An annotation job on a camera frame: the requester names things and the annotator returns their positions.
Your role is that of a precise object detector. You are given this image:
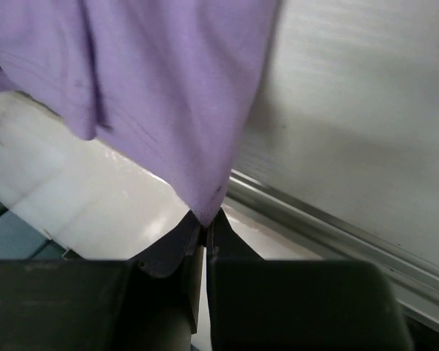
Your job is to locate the purple t shirt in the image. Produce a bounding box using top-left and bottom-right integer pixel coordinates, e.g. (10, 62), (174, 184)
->
(0, 1), (277, 224)

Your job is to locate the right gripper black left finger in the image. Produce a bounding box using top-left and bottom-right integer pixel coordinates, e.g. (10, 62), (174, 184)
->
(0, 214), (203, 350)

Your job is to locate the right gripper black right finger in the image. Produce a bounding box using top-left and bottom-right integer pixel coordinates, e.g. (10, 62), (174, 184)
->
(206, 211), (413, 350)

